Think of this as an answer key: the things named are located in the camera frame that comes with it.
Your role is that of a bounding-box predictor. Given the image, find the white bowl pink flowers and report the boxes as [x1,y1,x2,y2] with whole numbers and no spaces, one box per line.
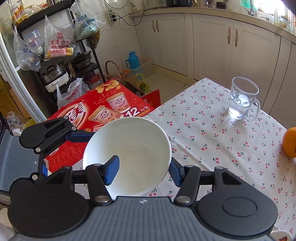
[82,117,171,199]

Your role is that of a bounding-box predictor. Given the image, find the white plate with fruit print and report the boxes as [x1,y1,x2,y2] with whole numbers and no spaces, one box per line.
[270,230,293,241]

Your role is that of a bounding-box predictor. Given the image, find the white kitchen cabinets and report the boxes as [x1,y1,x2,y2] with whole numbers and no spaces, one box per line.
[134,13,295,128]

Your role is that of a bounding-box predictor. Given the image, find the cherry print tablecloth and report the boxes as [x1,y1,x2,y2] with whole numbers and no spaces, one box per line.
[145,78,295,237]

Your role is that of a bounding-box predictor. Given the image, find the red drink carton box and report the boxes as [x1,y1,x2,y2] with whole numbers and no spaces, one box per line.
[46,79,161,173]

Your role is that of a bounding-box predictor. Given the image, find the black storage rack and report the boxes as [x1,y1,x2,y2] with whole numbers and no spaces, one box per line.
[14,1,105,115]

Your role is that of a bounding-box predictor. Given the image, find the wicker basket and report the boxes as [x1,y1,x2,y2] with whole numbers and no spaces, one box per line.
[105,60,126,82]

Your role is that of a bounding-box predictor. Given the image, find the glass mug with water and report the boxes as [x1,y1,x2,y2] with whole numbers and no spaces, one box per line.
[228,77,261,122]

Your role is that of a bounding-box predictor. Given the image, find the bumpy orange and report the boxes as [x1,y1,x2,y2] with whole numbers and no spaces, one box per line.
[282,127,296,158]

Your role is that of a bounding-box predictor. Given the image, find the blue thermos jug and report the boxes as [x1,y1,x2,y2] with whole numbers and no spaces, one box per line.
[125,51,140,69]

